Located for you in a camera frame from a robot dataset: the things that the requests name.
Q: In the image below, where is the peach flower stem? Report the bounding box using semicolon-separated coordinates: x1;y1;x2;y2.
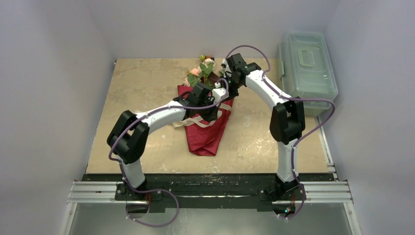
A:
184;67;203;87

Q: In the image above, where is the pale pink flower stem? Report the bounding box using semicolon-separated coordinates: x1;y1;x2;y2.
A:
219;59;230;77

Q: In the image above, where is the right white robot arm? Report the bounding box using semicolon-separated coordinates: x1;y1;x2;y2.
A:
222;53;305;199

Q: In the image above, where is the aluminium rail frame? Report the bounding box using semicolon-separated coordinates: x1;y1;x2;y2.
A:
68;173;352;215

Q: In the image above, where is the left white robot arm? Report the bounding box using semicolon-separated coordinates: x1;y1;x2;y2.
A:
106;79;229;200

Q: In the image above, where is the dark red wrapping paper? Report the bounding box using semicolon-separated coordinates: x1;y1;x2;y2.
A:
178;99;233;156

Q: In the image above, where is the white flower stem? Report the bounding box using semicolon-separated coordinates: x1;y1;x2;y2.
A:
198;55;215;87

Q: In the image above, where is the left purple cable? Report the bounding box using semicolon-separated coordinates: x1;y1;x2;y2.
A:
107;77;230;228

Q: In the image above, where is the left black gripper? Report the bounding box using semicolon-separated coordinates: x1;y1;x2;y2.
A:
197;96;221;123

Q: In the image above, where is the clear plastic storage box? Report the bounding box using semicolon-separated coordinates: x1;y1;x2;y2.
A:
279;30;338;101

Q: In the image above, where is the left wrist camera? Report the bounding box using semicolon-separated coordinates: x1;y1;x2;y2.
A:
211;82;229;103

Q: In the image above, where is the cream ribbon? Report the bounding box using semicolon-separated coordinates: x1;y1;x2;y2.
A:
172;103;232;128

